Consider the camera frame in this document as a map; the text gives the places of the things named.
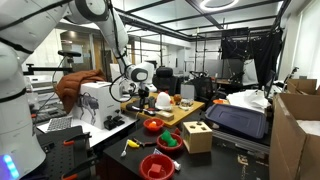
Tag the black curtain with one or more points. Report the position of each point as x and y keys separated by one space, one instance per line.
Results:
x=263 y=56

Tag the orange black clamp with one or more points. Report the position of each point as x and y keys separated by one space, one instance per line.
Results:
x=80 y=166
x=78 y=137

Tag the small orange ball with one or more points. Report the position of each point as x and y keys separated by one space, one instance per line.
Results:
x=152 y=126

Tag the black perforated mounting board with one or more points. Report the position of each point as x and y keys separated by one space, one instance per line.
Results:
x=56 y=156

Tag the white box robot dog print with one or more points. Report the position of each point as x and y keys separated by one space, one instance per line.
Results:
x=100 y=106

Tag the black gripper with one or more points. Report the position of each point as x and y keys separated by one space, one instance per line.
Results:
x=143 y=94

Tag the black rounded pouch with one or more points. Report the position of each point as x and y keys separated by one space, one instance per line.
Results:
x=133 y=108

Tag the white paper pile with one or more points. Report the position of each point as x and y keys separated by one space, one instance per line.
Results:
x=248 y=98

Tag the large cardboard box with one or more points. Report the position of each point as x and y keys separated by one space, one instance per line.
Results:
x=286 y=146

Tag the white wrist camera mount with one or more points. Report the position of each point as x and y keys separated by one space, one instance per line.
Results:
x=152 y=87

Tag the grey perforated plate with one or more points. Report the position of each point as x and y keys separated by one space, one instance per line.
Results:
x=59 y=124

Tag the clear glass container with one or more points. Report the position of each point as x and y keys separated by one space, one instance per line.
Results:
x=186 y=104

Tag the red plastic bowl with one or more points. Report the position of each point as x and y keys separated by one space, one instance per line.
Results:
x=153 y=130
x=170 y=149
x=144 y=168

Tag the light wooden desk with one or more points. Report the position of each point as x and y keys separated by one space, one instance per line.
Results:
x=181 y=115

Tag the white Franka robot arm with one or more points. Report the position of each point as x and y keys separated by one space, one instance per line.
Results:
x=16 y=116

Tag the green plastic toy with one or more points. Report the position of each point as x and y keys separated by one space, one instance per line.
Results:
x=168 y=140

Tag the black lit monitor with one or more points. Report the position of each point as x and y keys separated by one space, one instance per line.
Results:
x=270 y=85

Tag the red square block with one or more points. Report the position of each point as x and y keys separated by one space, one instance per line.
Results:
x=155 y=170

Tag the orange bowl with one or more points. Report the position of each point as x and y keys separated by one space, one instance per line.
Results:
x=220 y=101

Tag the white plush chicken toy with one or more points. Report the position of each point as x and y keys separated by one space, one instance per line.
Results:
x=164 y=101

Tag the black camera stand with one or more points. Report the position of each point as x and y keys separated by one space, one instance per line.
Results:
x=50 y=69

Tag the yellow toy banana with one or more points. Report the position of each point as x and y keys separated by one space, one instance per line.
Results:
x=133 y=143

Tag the wooden shape sorter box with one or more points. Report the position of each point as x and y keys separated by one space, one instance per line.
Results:
x=196 y=140

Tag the brown puffer jacket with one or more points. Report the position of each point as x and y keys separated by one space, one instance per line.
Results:
x=71 y=88

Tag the small white ball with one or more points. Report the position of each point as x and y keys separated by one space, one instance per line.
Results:
x=153 y=122

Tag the small open cardboard box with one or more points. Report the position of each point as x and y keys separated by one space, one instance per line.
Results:
x=301 y=86

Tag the small red cube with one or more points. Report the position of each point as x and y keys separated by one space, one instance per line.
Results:
x=177 y=131

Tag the brown ball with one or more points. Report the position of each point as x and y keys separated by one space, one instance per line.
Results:
x=177 y=98

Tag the black box red label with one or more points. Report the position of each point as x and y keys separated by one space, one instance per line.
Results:
x=156 y=112

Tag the flat brown labelled box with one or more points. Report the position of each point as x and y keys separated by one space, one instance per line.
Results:
x=165 y=116

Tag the black office chair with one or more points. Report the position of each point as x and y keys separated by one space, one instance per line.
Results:
x=166 y=81
x=203 y=88

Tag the white blue packet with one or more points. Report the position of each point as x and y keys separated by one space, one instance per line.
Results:
x=177 y=165

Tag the grey rectangular box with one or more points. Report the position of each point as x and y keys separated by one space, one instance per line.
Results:
x=187 y=91

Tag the white packing foam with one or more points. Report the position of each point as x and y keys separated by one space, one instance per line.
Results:
x=310 y=126

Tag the black cylindrical speaker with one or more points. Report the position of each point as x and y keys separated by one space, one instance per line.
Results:
x=152 y=101

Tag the dark plastic bin lid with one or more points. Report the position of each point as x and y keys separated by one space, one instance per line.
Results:
x=236 y=120

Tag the black joystick controller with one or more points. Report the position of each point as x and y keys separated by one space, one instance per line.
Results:
x=111 y=123

